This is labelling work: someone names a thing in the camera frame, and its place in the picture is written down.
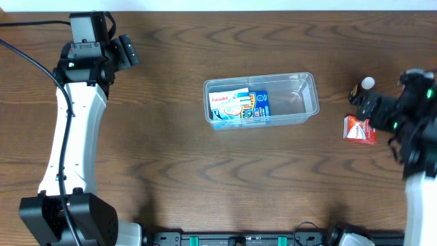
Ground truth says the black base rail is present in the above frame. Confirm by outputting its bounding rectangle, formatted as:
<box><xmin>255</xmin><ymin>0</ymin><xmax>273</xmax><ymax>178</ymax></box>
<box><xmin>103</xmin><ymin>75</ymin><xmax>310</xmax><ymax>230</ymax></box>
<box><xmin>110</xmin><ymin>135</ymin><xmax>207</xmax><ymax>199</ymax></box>
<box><xmin>143</xmin><ymin>231</ymin><xmax>407</xmax><ymax>246</ymax></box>

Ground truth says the clear plastic container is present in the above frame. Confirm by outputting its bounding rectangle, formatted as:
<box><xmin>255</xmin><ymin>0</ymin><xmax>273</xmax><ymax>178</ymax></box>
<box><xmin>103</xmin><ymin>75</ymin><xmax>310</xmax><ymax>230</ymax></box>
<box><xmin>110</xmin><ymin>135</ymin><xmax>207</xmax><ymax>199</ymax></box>
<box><xmin>203</xmin><ymin>72</ymin><xmax>320</xmax><ymax>130</ymax></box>

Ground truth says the red white medicine box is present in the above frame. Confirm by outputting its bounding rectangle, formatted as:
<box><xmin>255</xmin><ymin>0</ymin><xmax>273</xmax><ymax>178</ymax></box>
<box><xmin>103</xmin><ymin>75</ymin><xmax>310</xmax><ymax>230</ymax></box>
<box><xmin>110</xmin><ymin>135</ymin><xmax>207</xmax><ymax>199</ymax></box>
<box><xmin>343</xmin><ymin>115</ymin><xmax>377</xmax><ymax>145</ymax></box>

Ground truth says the blue toothpaste box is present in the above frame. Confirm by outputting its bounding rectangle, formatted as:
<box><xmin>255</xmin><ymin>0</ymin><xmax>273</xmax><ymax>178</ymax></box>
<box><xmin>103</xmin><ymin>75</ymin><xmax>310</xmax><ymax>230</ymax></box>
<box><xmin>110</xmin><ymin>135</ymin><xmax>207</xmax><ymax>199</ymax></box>
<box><xmin>212</xmin><ymin>90</ymin><xmax>271</xmax><ymax>121</ymax></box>

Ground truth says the white Panadol box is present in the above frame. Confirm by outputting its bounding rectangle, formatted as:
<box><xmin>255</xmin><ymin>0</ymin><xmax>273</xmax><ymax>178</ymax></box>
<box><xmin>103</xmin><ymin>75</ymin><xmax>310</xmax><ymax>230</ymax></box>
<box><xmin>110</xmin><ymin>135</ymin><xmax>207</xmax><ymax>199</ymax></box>
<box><xmin>208</xmin><ymin>87</ymin><xmax>251</xmax><ymax>110</ymax></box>

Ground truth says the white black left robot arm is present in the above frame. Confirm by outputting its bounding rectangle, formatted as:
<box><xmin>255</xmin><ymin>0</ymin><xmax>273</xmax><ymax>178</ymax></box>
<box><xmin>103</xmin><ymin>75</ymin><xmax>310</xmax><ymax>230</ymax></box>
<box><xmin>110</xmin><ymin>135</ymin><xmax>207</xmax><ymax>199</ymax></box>
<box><xmin>19</xmin><ymin>34</ymin><xmax>143</xmax><ymax>245</ymax></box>

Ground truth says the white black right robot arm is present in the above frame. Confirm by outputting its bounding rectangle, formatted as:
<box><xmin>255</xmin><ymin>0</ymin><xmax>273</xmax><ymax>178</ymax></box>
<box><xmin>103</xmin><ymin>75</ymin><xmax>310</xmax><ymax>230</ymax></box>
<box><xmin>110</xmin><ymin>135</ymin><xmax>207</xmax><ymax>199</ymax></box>
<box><xmin>349</xmin><ymin>69</ymin><xmax>436</xmax><ymax>246</ymax></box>

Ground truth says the dark bottle white cap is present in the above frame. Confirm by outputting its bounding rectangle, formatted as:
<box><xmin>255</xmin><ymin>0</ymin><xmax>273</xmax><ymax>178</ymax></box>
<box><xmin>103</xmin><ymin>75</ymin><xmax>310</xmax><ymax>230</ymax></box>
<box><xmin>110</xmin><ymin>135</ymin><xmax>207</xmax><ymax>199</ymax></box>
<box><xmin>348</xmin><ymin>77</ymin><xmax>375</xmax><ymax>105</ymax></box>

